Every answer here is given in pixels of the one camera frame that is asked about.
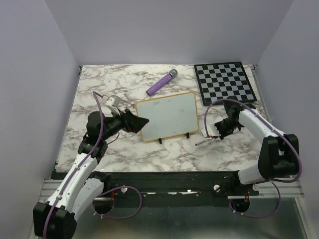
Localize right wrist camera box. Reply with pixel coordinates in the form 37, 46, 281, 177
201, 125, 219, 138

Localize wire whiteboard stand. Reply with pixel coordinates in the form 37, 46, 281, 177
157, 132, 190, 144

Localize black grey chessboard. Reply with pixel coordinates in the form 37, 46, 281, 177
194, 62, 257, 106

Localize purple cable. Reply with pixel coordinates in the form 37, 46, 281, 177
203, 99, 303, 218
42, 91, 142, 238

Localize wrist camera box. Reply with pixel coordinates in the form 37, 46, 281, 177
201, 125, 219, 138
106, 95, 121, 114

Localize yellow framed whiteboard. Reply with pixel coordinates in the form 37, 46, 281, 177
136, 92, 199, 142

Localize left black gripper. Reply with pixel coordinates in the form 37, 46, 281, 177
101, 106, 149, 140

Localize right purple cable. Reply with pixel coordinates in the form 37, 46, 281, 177
203, 99, 303, 218

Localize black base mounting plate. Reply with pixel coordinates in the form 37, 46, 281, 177
89, 171, 259, 208

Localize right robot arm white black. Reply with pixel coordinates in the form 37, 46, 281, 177
213, 97, 302, 195

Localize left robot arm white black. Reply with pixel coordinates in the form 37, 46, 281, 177
33, 110, 149, 239

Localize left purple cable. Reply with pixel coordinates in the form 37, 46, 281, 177
42, 91, 142, 238

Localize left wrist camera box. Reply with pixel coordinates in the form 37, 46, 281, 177
106, 95, 121, 114

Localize purple toy microphone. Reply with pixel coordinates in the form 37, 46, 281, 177
146, 69, 178, 96

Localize white marker pen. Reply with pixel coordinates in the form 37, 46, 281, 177
195, 139, 210, 146

